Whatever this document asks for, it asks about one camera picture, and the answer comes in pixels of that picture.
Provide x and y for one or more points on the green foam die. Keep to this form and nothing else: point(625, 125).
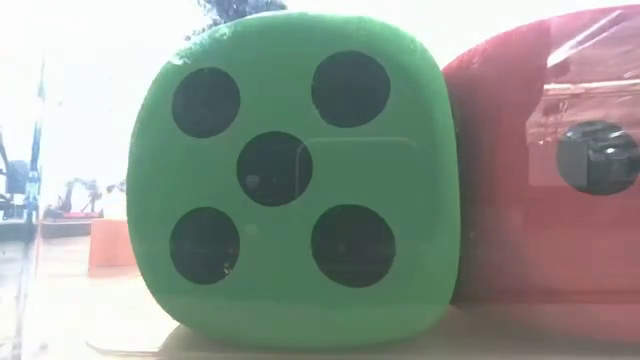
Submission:
point(415, 150)

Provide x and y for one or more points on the red foam die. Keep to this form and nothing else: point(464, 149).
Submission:
point(500, 240)

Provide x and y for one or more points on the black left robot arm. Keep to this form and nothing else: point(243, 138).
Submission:
point(235, 10)

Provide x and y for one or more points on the orange arrow-shaped block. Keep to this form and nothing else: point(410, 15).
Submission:
point(110, 242)

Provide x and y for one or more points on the background robot station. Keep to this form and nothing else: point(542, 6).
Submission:
point(80, 200)

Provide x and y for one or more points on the clear plastic container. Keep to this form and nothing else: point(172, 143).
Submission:
point(75, 310)

